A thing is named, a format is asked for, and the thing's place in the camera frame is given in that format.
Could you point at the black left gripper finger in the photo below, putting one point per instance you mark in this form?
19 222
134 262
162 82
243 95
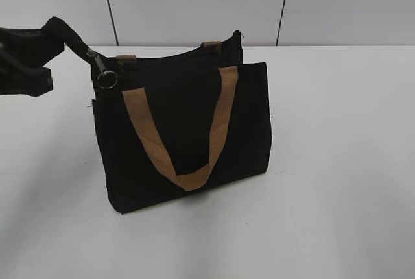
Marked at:
32 48

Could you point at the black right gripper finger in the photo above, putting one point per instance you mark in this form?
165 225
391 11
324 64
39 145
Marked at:
18 79

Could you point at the black canvas tote bag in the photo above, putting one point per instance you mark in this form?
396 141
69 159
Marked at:
132 182

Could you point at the tan rear bag handle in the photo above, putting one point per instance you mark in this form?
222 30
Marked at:
204 46

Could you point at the tan bag handle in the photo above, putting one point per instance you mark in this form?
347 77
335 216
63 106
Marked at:
183 126
204 46

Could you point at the tan front bag handle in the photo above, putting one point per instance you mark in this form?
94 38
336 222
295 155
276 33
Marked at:
183 126

